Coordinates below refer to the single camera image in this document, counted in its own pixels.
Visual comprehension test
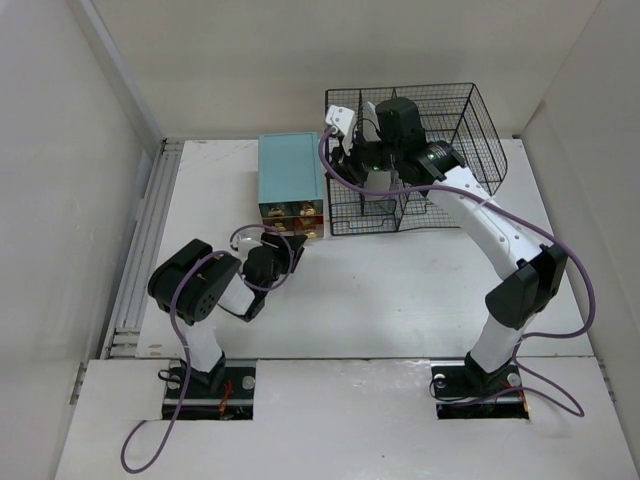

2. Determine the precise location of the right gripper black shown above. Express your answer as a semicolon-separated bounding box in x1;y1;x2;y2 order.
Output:
325;127;402;185

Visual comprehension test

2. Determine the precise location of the teal mini drawer chest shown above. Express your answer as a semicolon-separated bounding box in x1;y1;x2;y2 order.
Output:
258;132;325;239

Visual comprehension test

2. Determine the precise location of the white spiral notebook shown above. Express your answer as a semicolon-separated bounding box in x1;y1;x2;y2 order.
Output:
361;101;380;142

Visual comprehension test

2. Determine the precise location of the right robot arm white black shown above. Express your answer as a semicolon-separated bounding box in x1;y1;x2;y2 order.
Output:
320;97;568;397

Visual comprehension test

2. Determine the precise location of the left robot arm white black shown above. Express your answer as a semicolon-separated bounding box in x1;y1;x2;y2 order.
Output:
147;233;307;398

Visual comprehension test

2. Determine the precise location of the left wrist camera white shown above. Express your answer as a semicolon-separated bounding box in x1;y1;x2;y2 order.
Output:
229;231;280;257

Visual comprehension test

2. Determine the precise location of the black wire mesh organizer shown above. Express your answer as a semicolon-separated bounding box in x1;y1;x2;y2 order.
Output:
324;83;508;236

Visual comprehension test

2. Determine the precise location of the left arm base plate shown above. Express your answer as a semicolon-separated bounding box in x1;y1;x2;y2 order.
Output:
157;360;257;421

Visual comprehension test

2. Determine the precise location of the aluminium rail frame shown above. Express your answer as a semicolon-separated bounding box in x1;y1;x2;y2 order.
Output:
97;139;184;360

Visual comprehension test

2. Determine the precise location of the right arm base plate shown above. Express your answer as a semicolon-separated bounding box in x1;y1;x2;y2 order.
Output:
429;361;529;420

